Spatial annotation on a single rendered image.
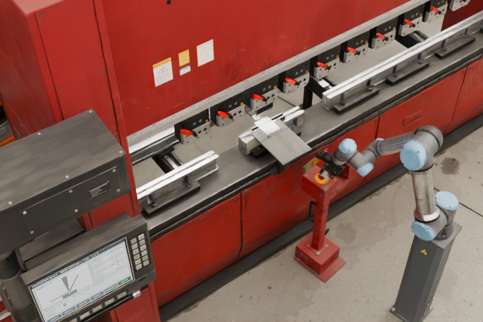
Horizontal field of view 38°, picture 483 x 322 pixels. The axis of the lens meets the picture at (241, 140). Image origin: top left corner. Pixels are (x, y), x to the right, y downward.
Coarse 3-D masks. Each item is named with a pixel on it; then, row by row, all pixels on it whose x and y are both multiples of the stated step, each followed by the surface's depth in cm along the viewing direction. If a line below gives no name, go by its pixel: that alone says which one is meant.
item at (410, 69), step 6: (426, 60) 408; (408, 66) 404; (414, 66) 404; (420, 66) 404; (426, 66) 407; (396, 72) 401; (402, 72) 401; (408, 72) 401; (414, 72) 403; (390, 78) 397; (396, 78) 397; (402, 78) 399; (390, 84) 397
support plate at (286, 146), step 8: (280, 120) 361; (280, 128) 357; (288, 128) 357; (256, 136) 353; (264, 136) 353; (280, 136) 353; (288, 136) 353; (296, 136) 353; (264, 144) 349; (272, 144) 348; (280, 144) 348; (288, 144) 348; (296, 144) 348; (304, 144) 348; (272, 152) 345; (280, 152) 345; (288, 152) 345; (296, 152) 345; (304, 152) 345; (280, 160) 341; (288, 160) 341
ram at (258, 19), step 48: (144, 0) 259; (192, 0) 273; (240, 0) 289; (288, 0) 307; (336, 0) 327; (384, 0) 350; (144, 48) 273; (192, 48) 289; (240, 48) 307; (288, 48) 327; (144, 96) 289; (192, 96) 307
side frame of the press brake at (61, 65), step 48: (0, 0) 229; (48, 0) 212; (96, 0) 220; (0, 48) 268; (48, 48) 220; (96, 48) 232; (0, 96) 321; (48, 96) 231; (96, 96) 244; (144, 288) 337
